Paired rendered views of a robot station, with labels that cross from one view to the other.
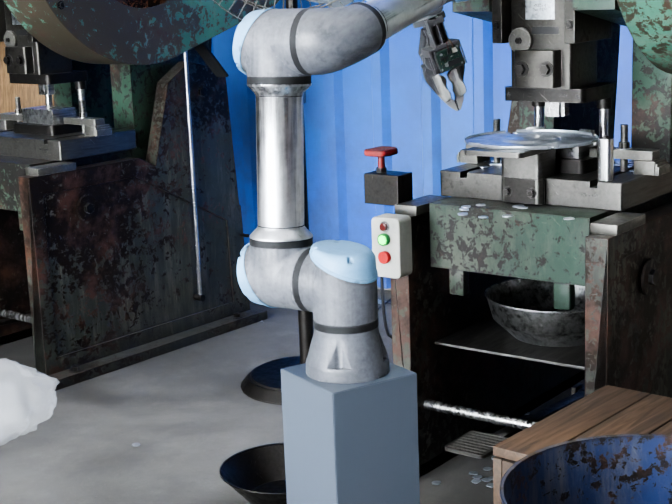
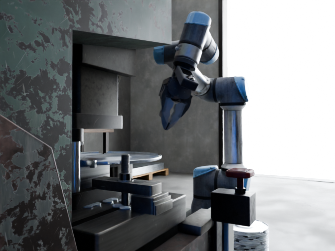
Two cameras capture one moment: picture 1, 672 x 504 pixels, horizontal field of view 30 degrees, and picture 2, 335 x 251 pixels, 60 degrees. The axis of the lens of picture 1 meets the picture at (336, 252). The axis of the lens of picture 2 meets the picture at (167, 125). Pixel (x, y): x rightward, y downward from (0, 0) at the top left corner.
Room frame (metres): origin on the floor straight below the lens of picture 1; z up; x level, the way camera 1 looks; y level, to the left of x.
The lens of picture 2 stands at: (3.52, -0.38, 0.86)
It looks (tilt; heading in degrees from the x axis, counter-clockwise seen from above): 1 degrees up; 172
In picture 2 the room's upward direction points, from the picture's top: straight up
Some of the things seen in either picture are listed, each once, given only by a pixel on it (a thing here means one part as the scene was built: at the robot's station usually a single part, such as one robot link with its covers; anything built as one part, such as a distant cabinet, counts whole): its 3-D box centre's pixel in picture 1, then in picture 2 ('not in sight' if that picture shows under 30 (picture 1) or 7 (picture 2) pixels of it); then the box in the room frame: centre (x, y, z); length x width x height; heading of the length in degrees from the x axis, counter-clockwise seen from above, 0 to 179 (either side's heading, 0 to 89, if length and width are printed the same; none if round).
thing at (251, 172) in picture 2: (381, 164); (240, 185); (2.85, -0.11, 0.72); 0.07 x 0.06 x 0.08; 142
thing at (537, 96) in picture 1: (559, 97); (68, 127); (2.83, -0.52, 0.86); 0.20 x 0.16 x 0.05; 52
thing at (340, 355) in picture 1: (346, 344); (205, 203); (2.17, -0.01, 0.50); 0.15 x 0.15 x 0.10
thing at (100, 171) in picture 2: (557, 144); (71, 172); (2.82, -0.51, 0.76); 0.15 x 0.09 x 0.05; 52
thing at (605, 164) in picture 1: (605, 157); not in sight; (2.62, -0.57, 0.75); 0.03 x 0.03 x 0.10; 52
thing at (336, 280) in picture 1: (341, 280); (206, 179); (2.17, -0.01, 0.62); 0.13 x 0.12 x 0.14; 56
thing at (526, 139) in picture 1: (531, 139); (107, 157); (2.73, -0.44, 0.78); 0.29 x 0.29 x 0.01
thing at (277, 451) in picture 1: (286, 480); not in sight; (2.67, 0.13, 0.04); 0.30 x 0.30 x 0.07
